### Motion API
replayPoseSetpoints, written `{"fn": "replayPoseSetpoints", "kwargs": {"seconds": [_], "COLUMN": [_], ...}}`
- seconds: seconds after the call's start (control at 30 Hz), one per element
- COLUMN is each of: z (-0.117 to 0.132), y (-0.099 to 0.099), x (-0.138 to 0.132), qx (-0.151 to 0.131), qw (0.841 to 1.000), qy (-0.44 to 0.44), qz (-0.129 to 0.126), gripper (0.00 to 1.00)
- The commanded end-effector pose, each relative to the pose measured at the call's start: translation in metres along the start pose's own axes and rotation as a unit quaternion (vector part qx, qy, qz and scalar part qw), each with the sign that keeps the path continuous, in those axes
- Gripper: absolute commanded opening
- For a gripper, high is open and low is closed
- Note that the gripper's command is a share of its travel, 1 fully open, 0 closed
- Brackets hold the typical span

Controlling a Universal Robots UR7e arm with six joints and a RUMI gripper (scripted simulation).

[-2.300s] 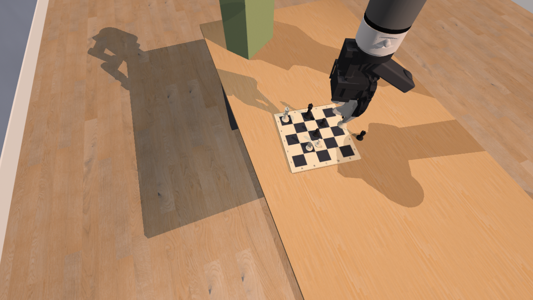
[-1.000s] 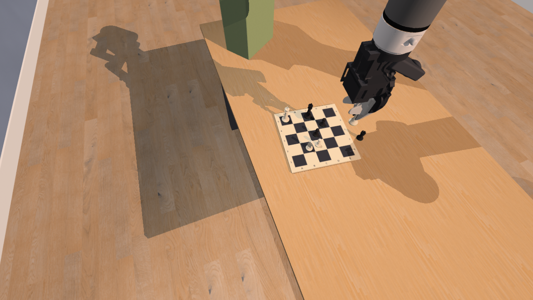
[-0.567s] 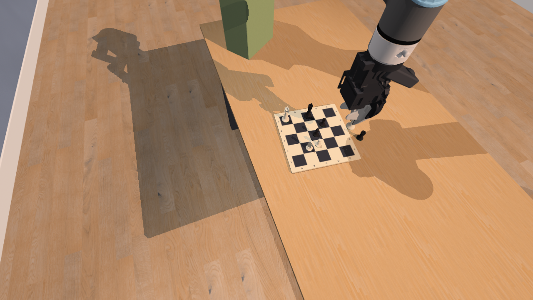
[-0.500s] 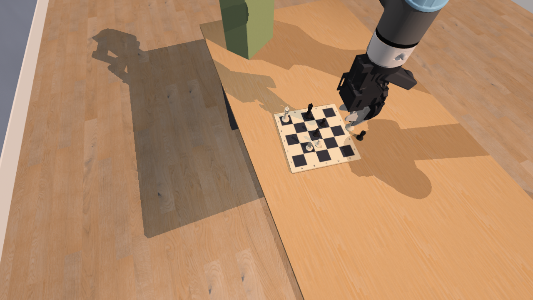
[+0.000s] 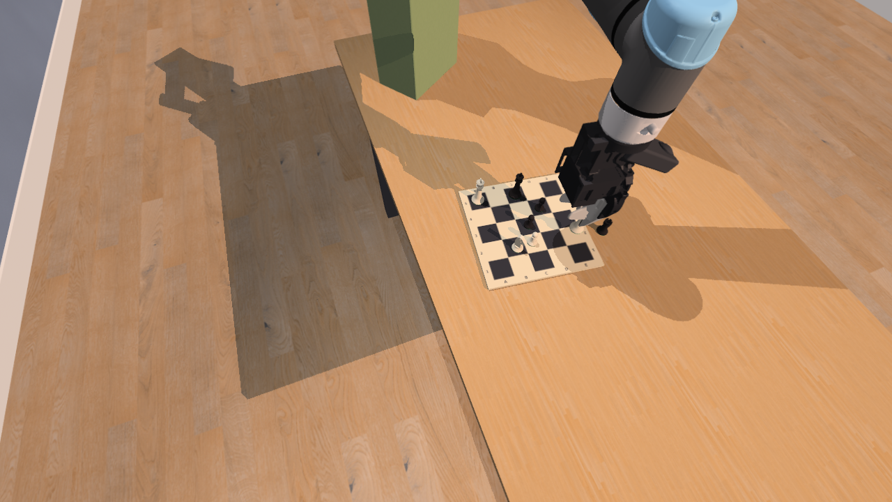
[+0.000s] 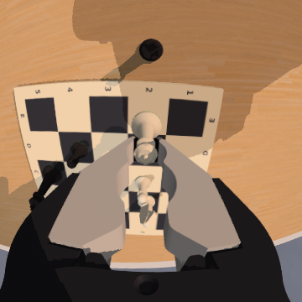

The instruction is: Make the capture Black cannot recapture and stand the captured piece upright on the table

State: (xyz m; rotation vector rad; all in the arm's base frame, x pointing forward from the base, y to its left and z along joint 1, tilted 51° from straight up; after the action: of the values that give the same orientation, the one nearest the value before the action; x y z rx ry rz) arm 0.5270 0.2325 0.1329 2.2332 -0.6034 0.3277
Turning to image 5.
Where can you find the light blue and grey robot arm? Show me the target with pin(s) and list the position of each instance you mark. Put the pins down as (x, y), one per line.
(664, 45)

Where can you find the black and cream chessboard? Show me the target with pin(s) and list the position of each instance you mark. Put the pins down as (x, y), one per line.
(495, 225)

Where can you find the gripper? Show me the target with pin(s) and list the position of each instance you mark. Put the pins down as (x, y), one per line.
(601, 189)

